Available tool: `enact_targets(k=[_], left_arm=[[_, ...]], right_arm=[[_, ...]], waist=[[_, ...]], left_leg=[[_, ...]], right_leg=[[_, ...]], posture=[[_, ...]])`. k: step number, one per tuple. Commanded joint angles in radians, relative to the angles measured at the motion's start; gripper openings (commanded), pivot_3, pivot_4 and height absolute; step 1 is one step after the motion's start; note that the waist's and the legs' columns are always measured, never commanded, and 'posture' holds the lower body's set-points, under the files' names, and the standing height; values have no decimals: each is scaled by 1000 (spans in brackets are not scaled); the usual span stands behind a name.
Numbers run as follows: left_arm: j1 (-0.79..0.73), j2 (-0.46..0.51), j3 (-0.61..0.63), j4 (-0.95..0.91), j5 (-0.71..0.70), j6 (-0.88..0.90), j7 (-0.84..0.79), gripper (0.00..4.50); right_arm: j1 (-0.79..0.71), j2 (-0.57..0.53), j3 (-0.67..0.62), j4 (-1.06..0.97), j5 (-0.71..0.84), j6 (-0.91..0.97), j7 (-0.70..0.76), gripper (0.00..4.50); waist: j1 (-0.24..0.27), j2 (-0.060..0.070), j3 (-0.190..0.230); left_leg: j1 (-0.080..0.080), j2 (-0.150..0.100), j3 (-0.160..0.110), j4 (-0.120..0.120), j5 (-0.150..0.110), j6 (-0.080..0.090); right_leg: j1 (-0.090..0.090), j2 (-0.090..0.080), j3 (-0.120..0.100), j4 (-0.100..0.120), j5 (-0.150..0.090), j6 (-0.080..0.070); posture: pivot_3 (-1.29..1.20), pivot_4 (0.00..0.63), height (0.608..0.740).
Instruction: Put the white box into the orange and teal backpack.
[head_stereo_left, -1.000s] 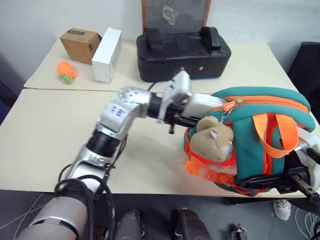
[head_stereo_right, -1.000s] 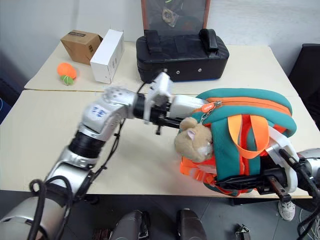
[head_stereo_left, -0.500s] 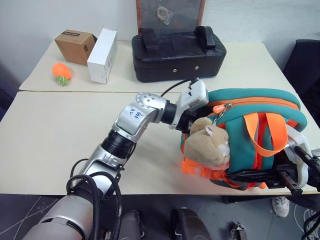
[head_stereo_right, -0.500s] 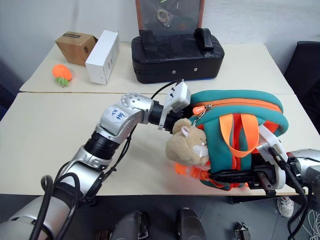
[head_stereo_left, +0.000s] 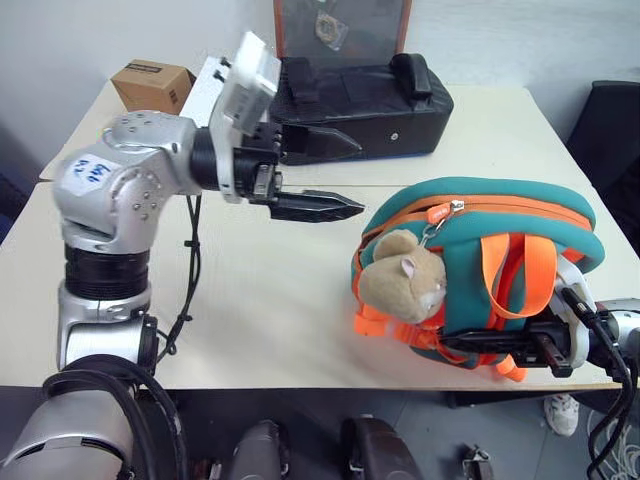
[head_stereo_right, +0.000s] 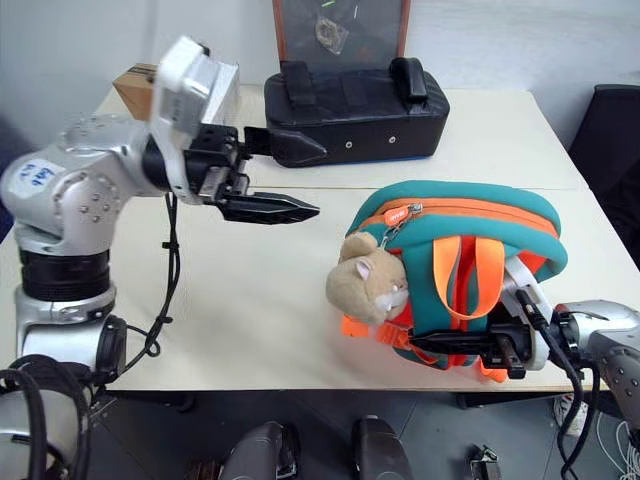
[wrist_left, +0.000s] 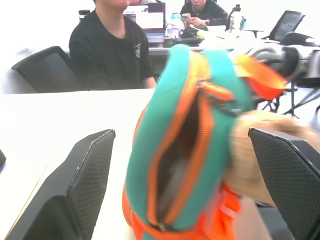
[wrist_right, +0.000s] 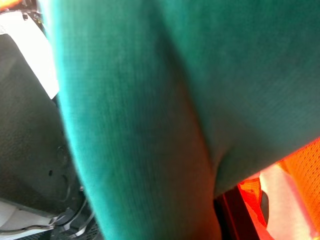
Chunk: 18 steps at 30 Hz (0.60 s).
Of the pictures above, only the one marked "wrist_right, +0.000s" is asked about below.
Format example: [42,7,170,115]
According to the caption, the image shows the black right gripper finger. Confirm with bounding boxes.
[214,186,259,240]

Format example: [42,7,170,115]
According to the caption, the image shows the green knit cloth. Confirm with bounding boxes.
[0,0,320,240]

